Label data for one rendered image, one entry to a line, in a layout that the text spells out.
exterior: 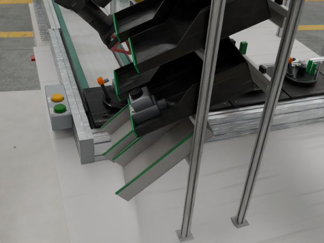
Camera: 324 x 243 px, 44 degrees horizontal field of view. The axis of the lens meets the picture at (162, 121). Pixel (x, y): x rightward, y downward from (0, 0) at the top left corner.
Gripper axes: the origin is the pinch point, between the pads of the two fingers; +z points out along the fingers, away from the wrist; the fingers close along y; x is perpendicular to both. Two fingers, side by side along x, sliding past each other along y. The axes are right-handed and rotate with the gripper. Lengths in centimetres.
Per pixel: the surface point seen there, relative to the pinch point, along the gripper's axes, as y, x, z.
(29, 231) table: -40, 49, -2
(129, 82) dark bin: -26.2, 2.7, -5.5
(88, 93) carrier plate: 8.0, 23.5, 7.7
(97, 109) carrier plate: -2.8, 22.6, 8.3
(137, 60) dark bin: -41.8, -5.7, -18.2
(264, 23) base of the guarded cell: 81, -54, 99
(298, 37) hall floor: 227, -104, 268
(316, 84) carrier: -5, -41, 69
